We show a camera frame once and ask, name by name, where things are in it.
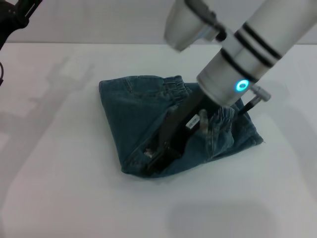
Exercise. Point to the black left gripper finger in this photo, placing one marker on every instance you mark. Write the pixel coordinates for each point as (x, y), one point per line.
(32, 7)

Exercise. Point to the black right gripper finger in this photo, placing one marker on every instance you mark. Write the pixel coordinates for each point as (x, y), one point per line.
(153, 146)
(164, 162)

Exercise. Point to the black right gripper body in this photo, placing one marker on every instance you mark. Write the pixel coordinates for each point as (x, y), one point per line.
(188, 124)

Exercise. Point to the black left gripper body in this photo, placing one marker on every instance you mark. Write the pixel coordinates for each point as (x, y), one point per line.
(7, 19)

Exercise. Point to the blue denim shorts cartoon print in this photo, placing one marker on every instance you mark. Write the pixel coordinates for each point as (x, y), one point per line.
(128, 114)

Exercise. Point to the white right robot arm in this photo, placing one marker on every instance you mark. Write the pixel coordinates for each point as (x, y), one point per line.
(247, 49)

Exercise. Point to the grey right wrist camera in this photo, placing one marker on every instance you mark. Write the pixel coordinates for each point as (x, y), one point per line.
(180, 24)

